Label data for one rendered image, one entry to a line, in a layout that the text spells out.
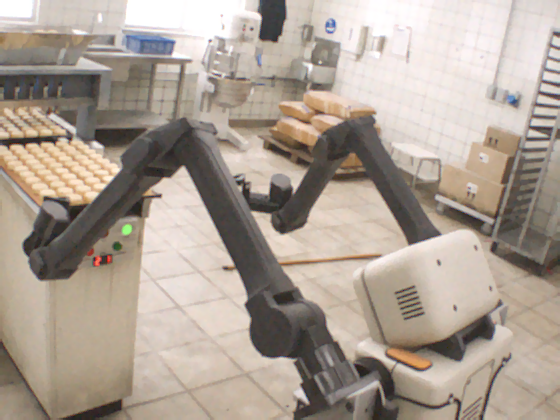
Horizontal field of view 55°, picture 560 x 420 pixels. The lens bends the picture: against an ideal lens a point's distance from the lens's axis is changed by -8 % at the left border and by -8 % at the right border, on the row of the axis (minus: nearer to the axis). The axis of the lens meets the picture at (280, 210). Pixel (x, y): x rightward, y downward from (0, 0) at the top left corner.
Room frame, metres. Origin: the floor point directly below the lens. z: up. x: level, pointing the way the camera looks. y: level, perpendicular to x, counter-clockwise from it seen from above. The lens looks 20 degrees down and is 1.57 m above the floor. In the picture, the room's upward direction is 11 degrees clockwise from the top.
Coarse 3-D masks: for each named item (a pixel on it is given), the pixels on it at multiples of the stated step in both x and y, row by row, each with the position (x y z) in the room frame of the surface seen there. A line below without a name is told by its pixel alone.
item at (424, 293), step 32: (416, 256) 0.77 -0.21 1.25; (448, 256) 0.80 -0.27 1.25; (480, 256) 0.87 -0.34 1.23; (384, 288) 0.78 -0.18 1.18; (416, 288) 0.75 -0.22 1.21; (448, 288) 0.76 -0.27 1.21; (480, 288) 0.82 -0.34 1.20; (384, 320) 0.77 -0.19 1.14; (416, 320) 0.74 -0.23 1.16; (448, 320) 0.72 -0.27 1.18
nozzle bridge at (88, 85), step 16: (80, 64) 2.31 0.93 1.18; (96, 64) 2.37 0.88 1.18; (0, 80) 2.03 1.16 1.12; (16, 80) 2.08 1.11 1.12; (32, 80) 2.13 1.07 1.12; (48, 80) 2.18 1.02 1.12; (64, 80) 2.23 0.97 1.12; (80, 80) 2.29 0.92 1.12; (96, 80) 2.30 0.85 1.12; (48, 96) 2.19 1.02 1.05; (64, 96) 2.24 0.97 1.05; (80, 96) 2.29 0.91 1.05; (96, 96) 2.28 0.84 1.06; (80, 112) 2.41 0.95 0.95; (80, 128) 2.40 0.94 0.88
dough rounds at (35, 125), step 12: (12, 108) 2.38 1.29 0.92; (24, 108) 2.43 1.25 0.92; (0, 120) 2.17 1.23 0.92; (12, 120) 2.21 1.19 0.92; (24, 120) 2.26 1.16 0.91; (36, 120) 2.25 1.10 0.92; (48, 120) 2.29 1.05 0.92; (0, 132) 2.00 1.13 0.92; (12, 132) 2.03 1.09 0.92; (24, 132) 2.10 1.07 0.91; (36, 132) 2.08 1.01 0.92; (48, 132) 2.11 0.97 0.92; (60, 132) 2.15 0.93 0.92
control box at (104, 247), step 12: (132, 216) 1.65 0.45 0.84; (120, 228) 1.59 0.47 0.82; (132, 228) 1.62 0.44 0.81; (108, 240) 1.56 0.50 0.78; (120, 240) 1.59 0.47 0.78; (132, 240) 1.63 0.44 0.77; (96, 252) 1.53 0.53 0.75; (108, 252) 1.56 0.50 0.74; (120, 252) 1.59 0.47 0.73; (132, 252) 1.63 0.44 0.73; (84, 264) 1.50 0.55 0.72
